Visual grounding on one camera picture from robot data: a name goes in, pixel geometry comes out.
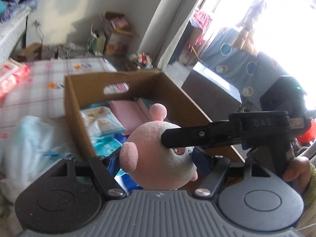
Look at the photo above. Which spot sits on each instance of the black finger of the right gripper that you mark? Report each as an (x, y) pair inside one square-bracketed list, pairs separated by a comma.
[(215, 134)]

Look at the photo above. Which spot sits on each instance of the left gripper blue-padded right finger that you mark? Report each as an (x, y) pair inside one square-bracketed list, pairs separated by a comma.
[(213, 169)]

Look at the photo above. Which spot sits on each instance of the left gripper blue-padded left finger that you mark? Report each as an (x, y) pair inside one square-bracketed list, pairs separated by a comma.
[(104, 170)]

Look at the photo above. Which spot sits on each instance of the pink plush doll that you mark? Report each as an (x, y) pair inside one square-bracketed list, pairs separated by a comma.
[(150, 164)]

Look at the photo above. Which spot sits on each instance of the blue white wipes pack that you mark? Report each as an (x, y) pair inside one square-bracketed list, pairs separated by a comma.
[(105, 145)]

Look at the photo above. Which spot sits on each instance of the person's right hand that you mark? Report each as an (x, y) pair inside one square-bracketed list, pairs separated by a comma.
[(299, 171)]

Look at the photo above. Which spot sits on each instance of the white tissue pack in box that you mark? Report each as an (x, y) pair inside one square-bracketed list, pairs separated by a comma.
[(100, 121)]

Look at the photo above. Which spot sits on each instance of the blue hanging organizer with circles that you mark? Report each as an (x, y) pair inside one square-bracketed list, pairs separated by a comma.
[(243, 70)]

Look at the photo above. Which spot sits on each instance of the pink folded cloth in box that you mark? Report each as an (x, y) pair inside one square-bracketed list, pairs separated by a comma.
[(129, 114)]

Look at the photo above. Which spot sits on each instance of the large open cardboard box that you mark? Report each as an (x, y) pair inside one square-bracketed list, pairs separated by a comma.
[(125, 93)]

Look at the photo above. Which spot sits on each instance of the translucent plastic bag of cloth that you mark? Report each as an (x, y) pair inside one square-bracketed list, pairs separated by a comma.
[(30, 148)]

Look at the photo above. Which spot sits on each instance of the small figurine toy on floor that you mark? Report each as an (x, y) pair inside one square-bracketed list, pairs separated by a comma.
[(140, 61)]

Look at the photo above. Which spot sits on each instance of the small cardboard box with clutter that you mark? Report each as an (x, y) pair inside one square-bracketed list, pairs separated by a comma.
[(112, 35)]

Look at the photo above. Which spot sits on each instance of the red tissue pack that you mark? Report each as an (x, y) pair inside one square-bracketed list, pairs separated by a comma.
[(12, 73)]

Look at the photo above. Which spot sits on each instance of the white striped blanket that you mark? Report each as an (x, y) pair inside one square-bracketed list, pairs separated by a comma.
[(12, 31)]

